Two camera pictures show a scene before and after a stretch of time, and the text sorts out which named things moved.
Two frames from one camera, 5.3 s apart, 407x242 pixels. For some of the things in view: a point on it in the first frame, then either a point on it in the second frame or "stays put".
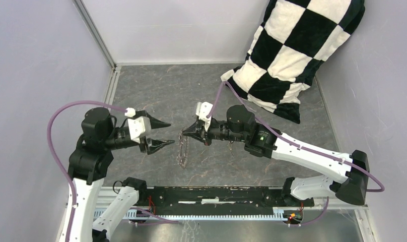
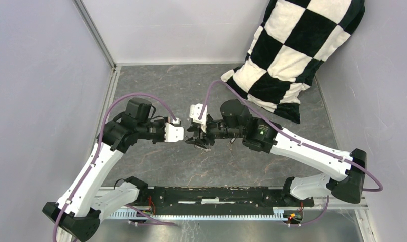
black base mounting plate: x=218 y=200 stays put
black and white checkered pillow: x=295 y=38 stays put
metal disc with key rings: x=182 y=159 -> x=202 y=149
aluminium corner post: x=93 y=30 stays put
